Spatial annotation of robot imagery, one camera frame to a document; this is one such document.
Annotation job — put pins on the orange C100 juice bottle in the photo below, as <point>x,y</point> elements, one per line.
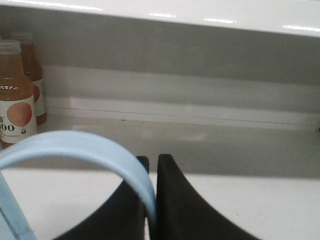
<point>17,111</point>
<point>33,70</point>

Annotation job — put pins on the light blue plastic basket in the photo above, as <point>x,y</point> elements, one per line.
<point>94,149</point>

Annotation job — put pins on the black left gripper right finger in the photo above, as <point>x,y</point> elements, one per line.
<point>183,214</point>

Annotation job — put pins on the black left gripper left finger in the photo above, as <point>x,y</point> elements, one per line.
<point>121,217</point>

